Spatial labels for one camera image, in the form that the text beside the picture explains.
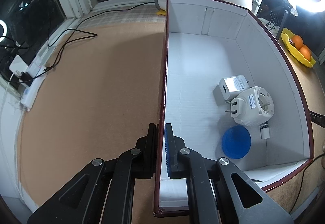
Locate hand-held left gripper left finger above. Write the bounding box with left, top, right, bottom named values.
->
left=27, top=123, right=159, bottom=224

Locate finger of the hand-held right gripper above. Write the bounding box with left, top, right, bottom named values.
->
left=310, top=111, right=325, bottom=128

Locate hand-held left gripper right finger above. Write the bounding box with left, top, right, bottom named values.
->
left=164, top=123, right=295, bottom=224

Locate blue round lid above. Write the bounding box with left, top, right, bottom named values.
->
left=222, top=126, right=252, bottom=159

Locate white round plug-in device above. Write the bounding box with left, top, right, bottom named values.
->
left=225, top=86, right=275, bottom=127

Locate red cardboard box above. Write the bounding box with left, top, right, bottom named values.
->
left=153, top=0, right=314, bottom=217

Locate white usb charger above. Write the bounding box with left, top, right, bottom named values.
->
left=213, top=75, right=252, bottom=106

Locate orange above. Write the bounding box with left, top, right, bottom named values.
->
left=299, top=47, right=312, bottom=61
left=291, top=35, right=304, bottom=48

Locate yellow leaf-shaped bowl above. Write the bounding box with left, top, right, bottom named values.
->
left=281, top=28, right=316, bottom=68

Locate checked cloth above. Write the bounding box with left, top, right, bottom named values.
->
left=76, top=2, right=165, bottom=29

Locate white power strip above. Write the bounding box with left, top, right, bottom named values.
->
left=20, top=55, right=47, bottom=112

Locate black plug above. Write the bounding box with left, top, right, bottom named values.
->
left=19, top=72, right=35, bottom=87

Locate white power adapter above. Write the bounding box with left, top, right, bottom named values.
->
left=9, top=55, right=28, bottom=75

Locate thin black cable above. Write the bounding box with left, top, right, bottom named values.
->
left=292, top=153, right=325, bottom=214

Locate black cable bundle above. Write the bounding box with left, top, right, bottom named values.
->
left=266, top=11, right=282, bottom=34

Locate long black cable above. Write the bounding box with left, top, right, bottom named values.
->
left=43, top=3, right=140, bottom=72

